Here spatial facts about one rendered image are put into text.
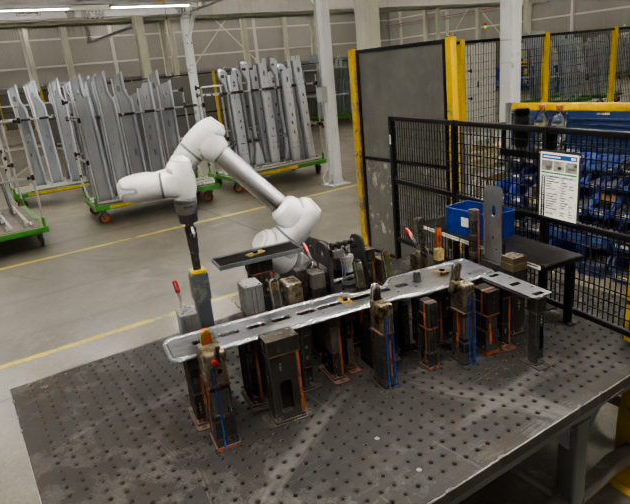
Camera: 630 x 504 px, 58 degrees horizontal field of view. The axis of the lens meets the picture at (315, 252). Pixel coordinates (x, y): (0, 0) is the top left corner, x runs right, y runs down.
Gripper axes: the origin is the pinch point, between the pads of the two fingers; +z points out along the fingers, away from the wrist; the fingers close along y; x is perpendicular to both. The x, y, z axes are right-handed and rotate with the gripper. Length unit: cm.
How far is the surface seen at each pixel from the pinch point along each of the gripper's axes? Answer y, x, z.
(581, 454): 96, 110, 76
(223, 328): 28.3, 0.6, 19.0
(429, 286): 42, 83, 19
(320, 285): 18, 46, 17
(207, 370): 57, -13, 18
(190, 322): 21.4, -9.8, 16.2
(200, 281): 3.5, -0.2, 7.7
